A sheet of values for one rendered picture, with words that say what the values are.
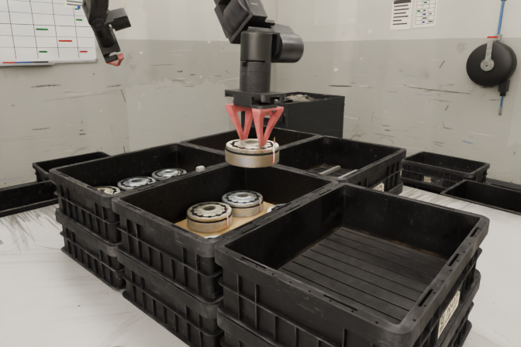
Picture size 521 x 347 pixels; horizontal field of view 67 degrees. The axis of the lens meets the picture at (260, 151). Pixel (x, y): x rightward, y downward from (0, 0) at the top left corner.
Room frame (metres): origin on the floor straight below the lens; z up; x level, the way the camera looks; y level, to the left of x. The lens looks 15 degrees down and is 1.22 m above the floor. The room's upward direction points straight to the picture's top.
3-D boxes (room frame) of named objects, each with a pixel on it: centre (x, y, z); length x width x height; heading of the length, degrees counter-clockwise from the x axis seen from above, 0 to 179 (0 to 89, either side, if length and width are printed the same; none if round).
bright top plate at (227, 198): (0.92, 0.04, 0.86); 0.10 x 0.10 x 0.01
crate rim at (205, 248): (0.78, 0.06, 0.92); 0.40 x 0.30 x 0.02; 139
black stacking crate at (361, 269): (0.59, -0.17, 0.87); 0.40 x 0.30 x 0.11; 139
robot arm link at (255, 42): (0.74, 0.00, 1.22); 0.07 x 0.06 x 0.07; 132
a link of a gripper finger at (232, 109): (0.74, 0.02, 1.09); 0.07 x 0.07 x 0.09; 47
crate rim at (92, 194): (0.98, 0.29, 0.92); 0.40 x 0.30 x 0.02; 139
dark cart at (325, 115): (2.77, -0.23, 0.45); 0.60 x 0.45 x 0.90; 133
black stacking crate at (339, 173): (1.09, -0.20, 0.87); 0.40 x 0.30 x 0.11; 139
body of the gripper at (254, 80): (0.73, 0.01, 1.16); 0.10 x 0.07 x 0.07; 47
